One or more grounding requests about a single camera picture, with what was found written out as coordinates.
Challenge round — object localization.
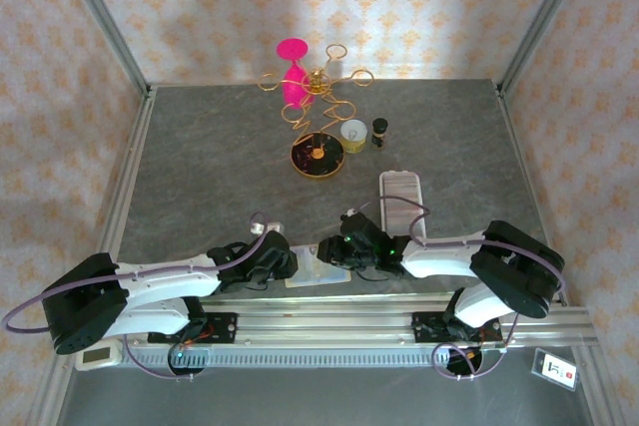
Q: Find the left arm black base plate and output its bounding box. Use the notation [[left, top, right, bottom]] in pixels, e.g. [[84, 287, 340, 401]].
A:
[[148, 312, 239, 345]]

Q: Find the gold wire glass rack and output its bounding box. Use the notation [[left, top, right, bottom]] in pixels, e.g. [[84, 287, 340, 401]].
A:
[[258, 42, 374, 179]]

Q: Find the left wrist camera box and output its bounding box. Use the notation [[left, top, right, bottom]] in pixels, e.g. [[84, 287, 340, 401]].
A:
[[249, 213, 287, 237]]

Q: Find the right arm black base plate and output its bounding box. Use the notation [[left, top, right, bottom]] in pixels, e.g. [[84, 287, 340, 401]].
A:
[[411, 310, 503, 345]]

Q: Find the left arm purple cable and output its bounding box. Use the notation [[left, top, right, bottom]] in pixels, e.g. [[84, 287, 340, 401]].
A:
[[1, 211, 272, 382]]

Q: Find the silver credit card stack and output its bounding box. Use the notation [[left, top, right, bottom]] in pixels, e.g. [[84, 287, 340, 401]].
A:
[[382, 180, 425, 240]]

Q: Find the aluminium table side rail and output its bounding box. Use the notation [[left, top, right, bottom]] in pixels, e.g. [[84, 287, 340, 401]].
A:
[[496, 84, 570, 305], [79, 86, 159, 307]]

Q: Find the yellow tin can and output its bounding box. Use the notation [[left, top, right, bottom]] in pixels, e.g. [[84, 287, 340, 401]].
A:
[[339, 120, 369, 155]]

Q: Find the white slotted card tray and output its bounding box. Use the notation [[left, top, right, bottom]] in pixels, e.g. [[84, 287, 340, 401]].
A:
[[377, 171, 431, 243]]

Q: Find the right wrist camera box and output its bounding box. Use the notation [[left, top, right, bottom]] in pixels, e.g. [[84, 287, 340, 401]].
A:
[[340, 207, 371, 227]]

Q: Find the white label badge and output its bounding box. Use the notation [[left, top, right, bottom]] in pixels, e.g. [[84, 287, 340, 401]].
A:
[[531, 347, 580, 390]]

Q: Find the small dark bottle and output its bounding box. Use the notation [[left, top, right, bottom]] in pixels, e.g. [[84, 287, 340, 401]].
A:
[[370, 117, 389, 152]]

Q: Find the aluminium frame post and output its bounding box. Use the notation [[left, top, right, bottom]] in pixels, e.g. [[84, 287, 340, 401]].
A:
[[52, 0, 151, 98], [498, 0, 595, 93]]

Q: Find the pink wine glass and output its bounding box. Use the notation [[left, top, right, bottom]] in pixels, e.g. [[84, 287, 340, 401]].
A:
[[276, 37, 316, 109]]

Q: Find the beige card holder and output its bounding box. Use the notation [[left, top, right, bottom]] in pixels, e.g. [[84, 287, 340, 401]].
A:
[[284, 243, 351, 289]]

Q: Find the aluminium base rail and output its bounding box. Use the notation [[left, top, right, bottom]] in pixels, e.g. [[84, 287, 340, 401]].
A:
[[54, 295, 598, 348]]

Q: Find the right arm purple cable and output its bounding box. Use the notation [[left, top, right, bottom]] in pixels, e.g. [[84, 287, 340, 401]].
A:
[[348, 195, 566, 381]]

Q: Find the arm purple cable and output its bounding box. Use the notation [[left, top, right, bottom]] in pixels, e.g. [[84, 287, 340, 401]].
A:
[[1, 211, 272, 382], [348, 195, 566, 381]]

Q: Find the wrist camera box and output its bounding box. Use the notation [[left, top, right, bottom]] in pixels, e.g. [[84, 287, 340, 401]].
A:
[[340, 207, 371, 227], [249, 213, 287, 237]]

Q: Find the white digital display device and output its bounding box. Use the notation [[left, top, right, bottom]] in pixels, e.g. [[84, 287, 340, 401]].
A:
[[74, 340, 120, 372]]

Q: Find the grey slotted cable duct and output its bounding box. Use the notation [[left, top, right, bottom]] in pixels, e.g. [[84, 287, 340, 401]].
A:
[[119, 348, 505, 368]]

